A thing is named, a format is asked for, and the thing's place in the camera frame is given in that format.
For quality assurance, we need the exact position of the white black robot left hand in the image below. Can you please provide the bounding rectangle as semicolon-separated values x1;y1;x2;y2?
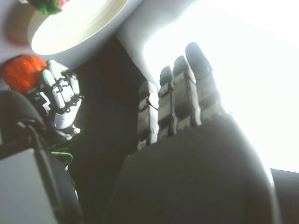
0;42;282;224

